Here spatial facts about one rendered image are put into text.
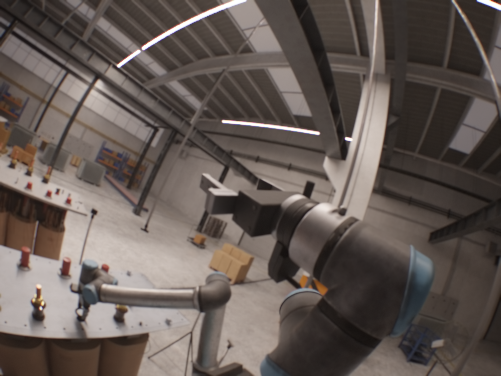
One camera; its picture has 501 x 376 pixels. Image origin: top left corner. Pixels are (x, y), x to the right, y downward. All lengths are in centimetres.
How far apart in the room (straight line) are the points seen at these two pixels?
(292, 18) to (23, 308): 358
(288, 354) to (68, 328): 122
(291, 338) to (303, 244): 11
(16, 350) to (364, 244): 163
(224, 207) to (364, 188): 532
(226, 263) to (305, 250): 706
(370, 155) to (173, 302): 563
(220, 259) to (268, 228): 716
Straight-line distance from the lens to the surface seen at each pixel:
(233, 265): 713
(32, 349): 158
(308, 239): 23
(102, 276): 111
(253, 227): 26
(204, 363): 122
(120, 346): 174
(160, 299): 87
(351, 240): 22
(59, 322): 136
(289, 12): 293
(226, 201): 28
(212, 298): 83
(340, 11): 872
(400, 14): 493
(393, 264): 21
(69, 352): 162
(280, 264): 28
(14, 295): 146
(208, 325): 105
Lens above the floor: 233
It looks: 7 degrees up
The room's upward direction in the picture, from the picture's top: 24 degrees clockwise
